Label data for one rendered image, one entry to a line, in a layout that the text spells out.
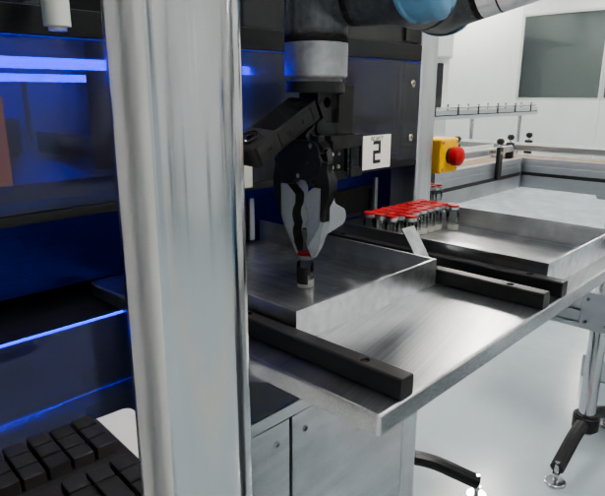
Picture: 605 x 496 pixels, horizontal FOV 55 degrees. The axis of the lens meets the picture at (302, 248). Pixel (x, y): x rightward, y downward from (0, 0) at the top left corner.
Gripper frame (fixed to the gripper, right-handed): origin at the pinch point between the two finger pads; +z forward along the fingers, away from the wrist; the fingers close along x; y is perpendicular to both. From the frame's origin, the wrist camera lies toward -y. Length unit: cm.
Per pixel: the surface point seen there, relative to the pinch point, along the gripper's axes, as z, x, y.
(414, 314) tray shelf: 5.6, -15.3, 2.6
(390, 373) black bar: 3.6, -24.0, -14.4
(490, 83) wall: -36, 397, 837
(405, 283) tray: 3.8, -11.3, 6.5
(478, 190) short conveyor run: 7, 26, 96
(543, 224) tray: 2.8, -11.6, 47.0
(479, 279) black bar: 3.6, -17.2, 13.8
